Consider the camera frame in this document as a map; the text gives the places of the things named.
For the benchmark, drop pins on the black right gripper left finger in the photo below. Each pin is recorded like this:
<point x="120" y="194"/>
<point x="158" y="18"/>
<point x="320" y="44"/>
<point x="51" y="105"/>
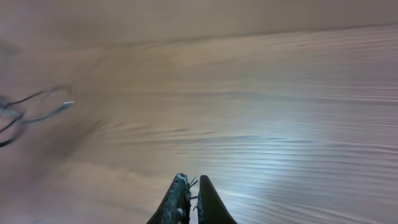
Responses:
<point x="175" y="206"/>

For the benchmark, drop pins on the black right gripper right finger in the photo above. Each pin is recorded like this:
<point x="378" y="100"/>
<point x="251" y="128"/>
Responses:
<point x="211" y="209"/>

